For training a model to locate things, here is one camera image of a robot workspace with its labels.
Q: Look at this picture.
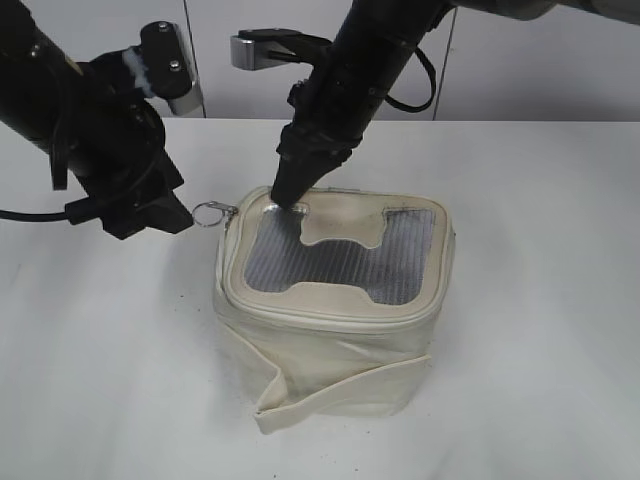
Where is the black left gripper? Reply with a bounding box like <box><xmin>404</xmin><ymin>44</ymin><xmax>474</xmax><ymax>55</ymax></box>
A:
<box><xmin>64</xmin><ymin>98</ymin><xmax>193</xmax><ymax>240</ymax></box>

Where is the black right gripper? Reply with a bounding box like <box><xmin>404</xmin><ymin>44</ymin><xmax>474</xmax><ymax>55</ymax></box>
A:
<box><xmin>271</xmin><ymin>64</ymin><xmax>385</xmax><ymax>207</ymax></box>

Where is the silver zipper pull ring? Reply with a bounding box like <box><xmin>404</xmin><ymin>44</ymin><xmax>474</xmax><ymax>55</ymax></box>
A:
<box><xmin>192</xmin><ymin>199</ymin><xmax>239</xmax><ymax>228</ymax></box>

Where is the cream insulated lunch bag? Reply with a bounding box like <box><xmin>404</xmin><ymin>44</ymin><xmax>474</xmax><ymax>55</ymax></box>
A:
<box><xmin>213</xmin><ymin>187</ymin><xmax>455</xmax><ymax>434</ymax></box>

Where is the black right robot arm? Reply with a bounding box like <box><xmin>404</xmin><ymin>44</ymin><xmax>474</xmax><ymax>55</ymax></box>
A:
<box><xmin>271</xmin><ymin>1</ymin><xmax>453</xmax><ymax>209</ymax></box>

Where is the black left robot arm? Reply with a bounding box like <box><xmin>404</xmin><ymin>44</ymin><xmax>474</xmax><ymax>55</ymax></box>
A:
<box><xmin>1</xmin><ymin>1</ymin><xmax>202</xmax><ymax>240</ymax></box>

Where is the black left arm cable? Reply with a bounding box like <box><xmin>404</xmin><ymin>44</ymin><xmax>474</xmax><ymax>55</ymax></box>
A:
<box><xmin>0</xmin><ymin>208</ymin><xmax>71</xmax><ymax>225</ymax></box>

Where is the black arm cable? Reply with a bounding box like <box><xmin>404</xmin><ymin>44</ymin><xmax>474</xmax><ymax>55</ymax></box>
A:
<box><xmin>0</xmin><ymin>208</ymin><xmax>71</xmax><ymax>225</ymax></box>
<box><xmin>382</xmin><ymin>44</ymin><xmax>437</xmax><ymax>112</ymax></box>

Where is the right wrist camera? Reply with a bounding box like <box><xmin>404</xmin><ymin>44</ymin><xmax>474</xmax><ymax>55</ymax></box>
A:
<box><xmin>230</xmin><ymin>28</ymin><xmax>332</xmax><ymax>71</ymax></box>

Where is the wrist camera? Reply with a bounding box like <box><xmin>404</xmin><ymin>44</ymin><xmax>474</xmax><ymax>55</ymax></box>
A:
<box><xmin>230</xmin><ymin>28</ymin><xmax>332</xmax><ymax>71</ymax></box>
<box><xmin>122</xmin><ymin>21</ymin><xmax>203</xmax><ymax>116</ymax></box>

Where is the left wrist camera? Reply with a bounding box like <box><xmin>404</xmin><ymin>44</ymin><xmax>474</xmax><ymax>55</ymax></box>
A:
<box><xmin>122</xmin><ymin>21</ymin><xmax>203</xmax><ymax>116</ymax></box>

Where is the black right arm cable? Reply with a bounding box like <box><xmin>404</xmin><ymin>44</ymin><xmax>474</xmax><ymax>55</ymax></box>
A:
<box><xmin>382</xmin><ymin>44</ymin><xmax>437</xmax><ymax>112</ymax></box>

